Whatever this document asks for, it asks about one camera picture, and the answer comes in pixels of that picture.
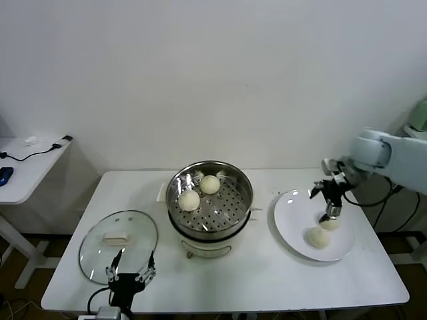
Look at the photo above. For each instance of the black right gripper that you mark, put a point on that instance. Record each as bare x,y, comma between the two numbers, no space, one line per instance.
333,191

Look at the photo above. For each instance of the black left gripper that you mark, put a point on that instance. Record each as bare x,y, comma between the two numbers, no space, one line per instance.
128,286

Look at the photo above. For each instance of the white steamed baozi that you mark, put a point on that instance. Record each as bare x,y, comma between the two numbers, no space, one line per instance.
189,200
210,184
318,238
333,225

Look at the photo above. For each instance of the round glass pot lid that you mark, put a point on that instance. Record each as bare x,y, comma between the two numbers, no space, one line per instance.
116,238

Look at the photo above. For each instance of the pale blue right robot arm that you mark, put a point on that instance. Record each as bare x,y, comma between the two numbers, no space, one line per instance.
393,156

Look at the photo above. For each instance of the stainless steel steamer basket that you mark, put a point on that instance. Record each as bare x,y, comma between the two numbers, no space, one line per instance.
230,206

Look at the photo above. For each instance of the white round plate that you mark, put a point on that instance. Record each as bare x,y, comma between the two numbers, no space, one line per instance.
293,223

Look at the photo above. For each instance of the pale green appliance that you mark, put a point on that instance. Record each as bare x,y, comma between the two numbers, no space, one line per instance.
419,115

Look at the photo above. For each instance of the white side desk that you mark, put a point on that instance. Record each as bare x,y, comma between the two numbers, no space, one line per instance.
30,173

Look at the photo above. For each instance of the blue computer mouse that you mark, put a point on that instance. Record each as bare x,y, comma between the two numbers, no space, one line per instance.
6,175

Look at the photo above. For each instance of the small white desk object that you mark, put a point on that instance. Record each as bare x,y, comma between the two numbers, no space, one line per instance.
31,140

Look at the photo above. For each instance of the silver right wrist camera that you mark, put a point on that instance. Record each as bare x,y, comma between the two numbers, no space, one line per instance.
333,168

